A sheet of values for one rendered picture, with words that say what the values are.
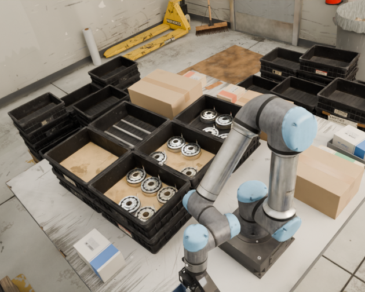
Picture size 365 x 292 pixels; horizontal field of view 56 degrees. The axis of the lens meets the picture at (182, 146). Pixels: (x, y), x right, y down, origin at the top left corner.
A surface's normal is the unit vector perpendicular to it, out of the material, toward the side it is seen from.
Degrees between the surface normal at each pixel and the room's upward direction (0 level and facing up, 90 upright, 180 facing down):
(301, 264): 0
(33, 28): 90
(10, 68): 90
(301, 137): 81
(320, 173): 0
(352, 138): 0
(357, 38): 95
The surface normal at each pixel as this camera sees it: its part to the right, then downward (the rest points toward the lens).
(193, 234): -0.04, -0.82
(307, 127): 0.53, 0.35
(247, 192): -0.25, -0.81
